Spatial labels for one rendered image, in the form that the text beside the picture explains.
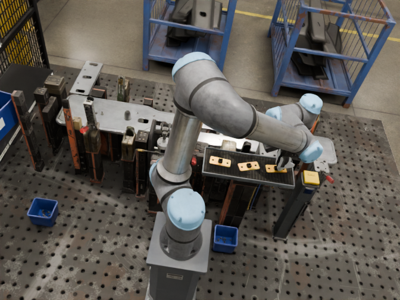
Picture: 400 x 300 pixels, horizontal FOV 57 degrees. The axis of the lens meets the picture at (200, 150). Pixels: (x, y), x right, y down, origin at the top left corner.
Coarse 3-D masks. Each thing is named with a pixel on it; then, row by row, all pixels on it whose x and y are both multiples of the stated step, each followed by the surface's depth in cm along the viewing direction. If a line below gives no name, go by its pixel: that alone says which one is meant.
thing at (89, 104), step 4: (88, 96) 156; (88, 100) 155; (92, 100) 157; (84, 104) 154; (88, 104) 153; (92, 104) 155; (88, 108) 154; (92, 108) 156; (88, 112) 158; (92, 112) 158; (88, 116) 160; (92, 116) 160; (88, 120) 163; (92, 120) 162; (88, 124) 165
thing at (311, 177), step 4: (304, 172) 150; (308, 172) 150; (312, 172) 151; (316, 172) 151; (304, 176) 149; (308, 176) 149; (312, 176) 149; (316, 176) 150; (304, 180) 148; (308, 180) 147; (312, 180) 148; (316, 180) 148; (312, 184) 148; (316, 184) 148
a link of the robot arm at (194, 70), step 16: (176, 64) 95; (192, 64) 92; (208, 64) 92; (176, 80) 96; (192, 80) 90; (208, 80) 88; (224, 80) 89; (176, 96) 97; (192, 96) 89; (176, 112) 102; (192, 112) 97; (176, 128) 104; (192, 128) 103; (176, 144) 107; (192, 144) 108; (160, 160) 120; (176, 160) 112; (160, 176) 117; (176, 176) 116; (160, 192) 119
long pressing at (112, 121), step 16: (80, 96) 187; (80, 112) 179; (112, 112) 182; (144, 112) 185; (160, 112) 187; (112, 128) 175; (144, 128) 178; (208, 128) 184; (208, 144) 176; (240, 144) 179; (256, 144) 180; (320, 144) 186; (336, 160) 180
